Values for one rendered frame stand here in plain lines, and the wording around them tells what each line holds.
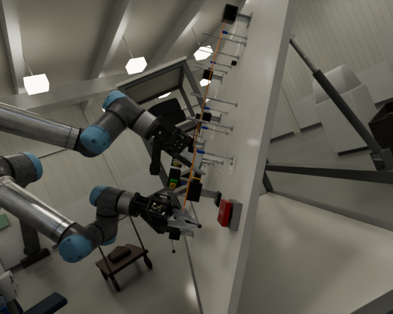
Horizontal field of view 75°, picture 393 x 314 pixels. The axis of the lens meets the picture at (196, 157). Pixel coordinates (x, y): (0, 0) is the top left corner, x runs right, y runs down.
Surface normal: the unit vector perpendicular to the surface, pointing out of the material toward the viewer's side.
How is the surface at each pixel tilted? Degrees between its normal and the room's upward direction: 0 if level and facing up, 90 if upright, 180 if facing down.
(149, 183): 90
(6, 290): 90
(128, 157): 90
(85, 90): 90
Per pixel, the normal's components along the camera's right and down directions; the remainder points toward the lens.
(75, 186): 0.51, -0.20
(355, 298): -0.41, -0.91
